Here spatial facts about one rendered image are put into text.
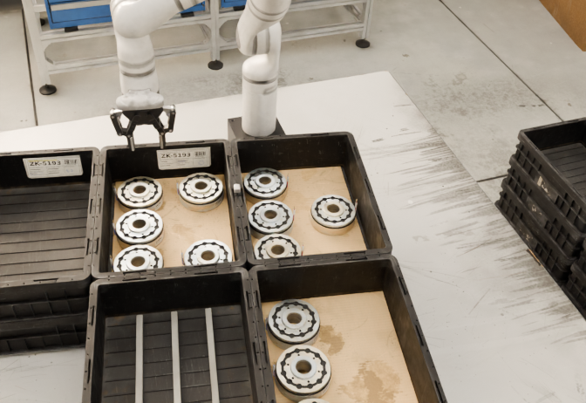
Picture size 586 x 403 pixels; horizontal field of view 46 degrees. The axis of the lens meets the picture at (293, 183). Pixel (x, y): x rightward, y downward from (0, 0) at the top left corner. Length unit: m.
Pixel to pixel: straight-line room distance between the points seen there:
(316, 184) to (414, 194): 0.33
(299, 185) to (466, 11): 2.82
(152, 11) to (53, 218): 0.57
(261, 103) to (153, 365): 0.75
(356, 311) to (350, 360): 0.12
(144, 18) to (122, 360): 0.64
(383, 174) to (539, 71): 2.10
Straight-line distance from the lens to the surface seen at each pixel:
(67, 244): 1.58
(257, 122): 1.82
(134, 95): 1.39
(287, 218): 1.54
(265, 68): 1.73
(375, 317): 1.42
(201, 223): 1.57
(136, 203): 1.59
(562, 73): 3.95
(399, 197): 1.87
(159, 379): 1.34
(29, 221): 1.65
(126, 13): 1.30
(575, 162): 2.51
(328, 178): 1.69
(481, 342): 1.61
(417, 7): 4.29
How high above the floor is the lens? 1.96
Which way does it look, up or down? 43 degrees down
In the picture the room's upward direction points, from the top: 4 degrees clockwise
